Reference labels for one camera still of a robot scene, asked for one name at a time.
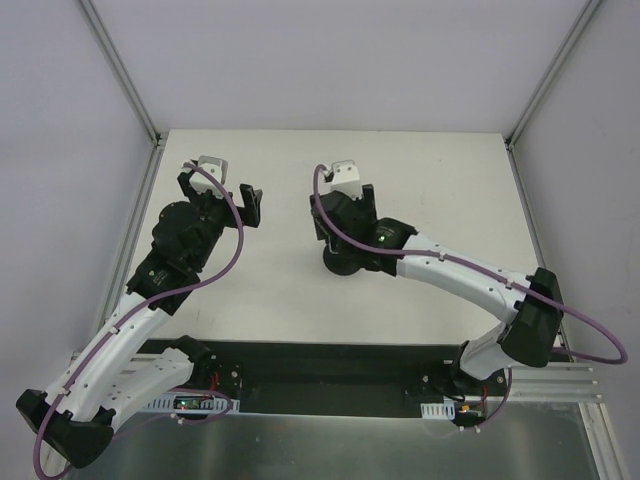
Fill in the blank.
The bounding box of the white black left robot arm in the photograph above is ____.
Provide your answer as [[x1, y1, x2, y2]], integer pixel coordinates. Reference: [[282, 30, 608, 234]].
[[16, 163, 263, 479]]

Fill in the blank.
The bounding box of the white cable duct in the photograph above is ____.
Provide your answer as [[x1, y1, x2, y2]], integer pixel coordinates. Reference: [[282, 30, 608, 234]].
[[140, 392, 240, 415], [420, 401, 456, 421]]

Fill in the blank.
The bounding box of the white right cable duct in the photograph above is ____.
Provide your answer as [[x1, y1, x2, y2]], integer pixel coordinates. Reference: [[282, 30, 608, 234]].
[[420, 401, 456, 421]]

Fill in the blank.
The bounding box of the aluminium frame post right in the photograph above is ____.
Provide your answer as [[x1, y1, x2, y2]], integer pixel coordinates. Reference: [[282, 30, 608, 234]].
[[505, 0, 606, 151]]

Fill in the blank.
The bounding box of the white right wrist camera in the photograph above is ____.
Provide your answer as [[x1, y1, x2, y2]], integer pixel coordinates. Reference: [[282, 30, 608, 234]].
[[326, 160, 363, 200]]

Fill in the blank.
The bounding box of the aluminium frame post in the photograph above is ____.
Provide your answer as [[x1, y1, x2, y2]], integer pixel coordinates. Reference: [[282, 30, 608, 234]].
[[505, 0, 606, 151], [75, 0, 162, 147]]

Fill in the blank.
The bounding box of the aluminium frame post left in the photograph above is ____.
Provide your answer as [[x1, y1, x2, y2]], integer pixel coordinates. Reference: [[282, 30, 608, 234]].
[[75, 0, 162, 147]]

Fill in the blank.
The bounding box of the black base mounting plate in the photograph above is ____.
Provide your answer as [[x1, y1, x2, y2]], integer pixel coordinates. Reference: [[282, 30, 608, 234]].
[[188, 341, 506, 418]]

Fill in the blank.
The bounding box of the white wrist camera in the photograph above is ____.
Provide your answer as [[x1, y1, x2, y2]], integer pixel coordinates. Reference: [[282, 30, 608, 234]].
[[326, 160, 363, 200], [189, 155, 228, 198]]

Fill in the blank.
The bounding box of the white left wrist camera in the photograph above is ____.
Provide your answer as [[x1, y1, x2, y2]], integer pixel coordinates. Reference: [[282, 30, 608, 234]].
[[189, 155, 228, 198]]

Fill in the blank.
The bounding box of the aluminium rail front left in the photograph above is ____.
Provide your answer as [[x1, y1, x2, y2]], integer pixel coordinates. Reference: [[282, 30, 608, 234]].
[[82, 353, 160, 378]]

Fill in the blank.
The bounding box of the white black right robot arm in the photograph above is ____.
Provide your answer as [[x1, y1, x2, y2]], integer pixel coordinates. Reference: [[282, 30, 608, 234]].
[[310, 185, 563, 395]]

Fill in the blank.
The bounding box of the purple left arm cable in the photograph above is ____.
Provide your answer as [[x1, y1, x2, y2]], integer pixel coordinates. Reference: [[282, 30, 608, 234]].
[[32, 160, 246, 480]]

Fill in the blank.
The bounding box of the black phone stand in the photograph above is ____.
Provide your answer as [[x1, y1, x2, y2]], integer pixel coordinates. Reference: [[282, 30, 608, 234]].
[[322, 240, 369, 276]]

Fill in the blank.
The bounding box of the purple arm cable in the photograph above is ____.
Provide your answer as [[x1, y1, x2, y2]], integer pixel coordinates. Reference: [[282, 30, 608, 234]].
[[312, 164, 629, 441], [32, 160, 246, 480]]

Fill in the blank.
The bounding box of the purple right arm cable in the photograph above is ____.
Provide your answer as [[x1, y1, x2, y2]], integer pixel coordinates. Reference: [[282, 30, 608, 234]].
[[312, 164, 629, 441]]

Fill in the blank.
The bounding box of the white left cable duct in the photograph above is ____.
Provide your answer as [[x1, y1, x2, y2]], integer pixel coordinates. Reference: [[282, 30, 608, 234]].
[[140, 392, 240, 415]]

